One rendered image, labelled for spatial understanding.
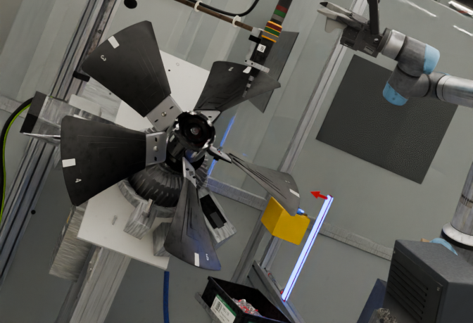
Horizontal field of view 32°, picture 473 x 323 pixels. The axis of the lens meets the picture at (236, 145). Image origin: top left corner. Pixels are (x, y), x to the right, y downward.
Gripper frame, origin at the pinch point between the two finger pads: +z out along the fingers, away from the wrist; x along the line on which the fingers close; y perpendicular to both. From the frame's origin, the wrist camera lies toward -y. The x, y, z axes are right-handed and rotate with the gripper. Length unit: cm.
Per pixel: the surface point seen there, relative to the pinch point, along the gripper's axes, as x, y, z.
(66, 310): -23, 115, 34
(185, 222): -51, 52, 10
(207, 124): -28.3, 34.9, 15.4
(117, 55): -21, 30, 45
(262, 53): -18.5, 13.9, 9.7
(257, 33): -14.8, 10.6, 13.0
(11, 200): -1, 101, 67
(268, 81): -3.6, 25.6, 5.3
